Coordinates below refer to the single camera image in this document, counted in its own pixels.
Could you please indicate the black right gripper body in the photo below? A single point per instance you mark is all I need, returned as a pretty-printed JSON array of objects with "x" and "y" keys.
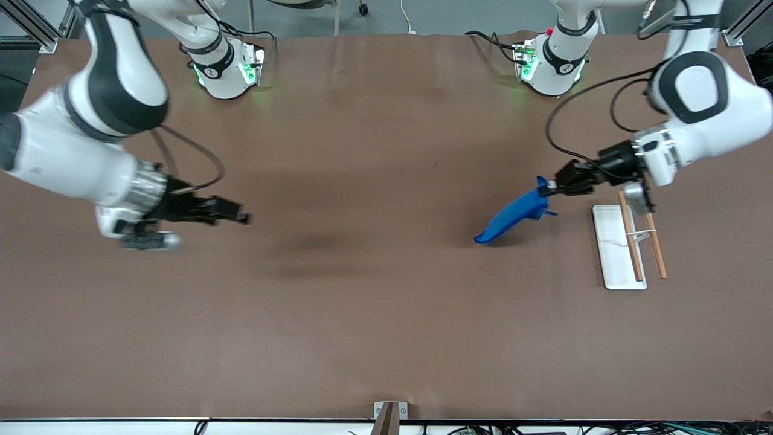
[{"x": 179, "y": 206}]

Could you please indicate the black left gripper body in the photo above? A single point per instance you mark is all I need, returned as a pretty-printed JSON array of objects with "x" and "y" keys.
[{"x": 615, "y": 161}]

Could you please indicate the blue microfiber towel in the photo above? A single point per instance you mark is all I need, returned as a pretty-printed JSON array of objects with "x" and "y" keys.
[{"x": 513, "y": 216}]

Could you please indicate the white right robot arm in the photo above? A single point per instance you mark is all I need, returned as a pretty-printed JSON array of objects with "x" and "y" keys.
[{"x": 78, "y": 151}]

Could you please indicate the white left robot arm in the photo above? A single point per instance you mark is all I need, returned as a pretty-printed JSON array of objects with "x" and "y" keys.
[{"x": 700, "y": 115}]

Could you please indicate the wooden towel rack rod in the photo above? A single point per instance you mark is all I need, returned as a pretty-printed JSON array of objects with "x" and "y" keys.
[
  {"x": 657, "y": 248},
  {"x": 631, "y": 238}
]

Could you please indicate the white towel rack base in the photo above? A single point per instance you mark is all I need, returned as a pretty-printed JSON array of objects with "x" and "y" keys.
[{"x": 613, "y": 254}]

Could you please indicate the grey flat device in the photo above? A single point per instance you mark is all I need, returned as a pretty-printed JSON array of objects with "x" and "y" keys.
[{"x": 657, "y": 15}]

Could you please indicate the aluminium frame profile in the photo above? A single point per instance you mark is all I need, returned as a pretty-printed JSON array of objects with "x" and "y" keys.
[
  {"x": 36, "y": 27},
  {"x": 740, "y": 27}
]

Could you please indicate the metal table edge bracket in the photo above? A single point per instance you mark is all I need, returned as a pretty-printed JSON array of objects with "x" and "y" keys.
[{"x": 389, "y": 417}]

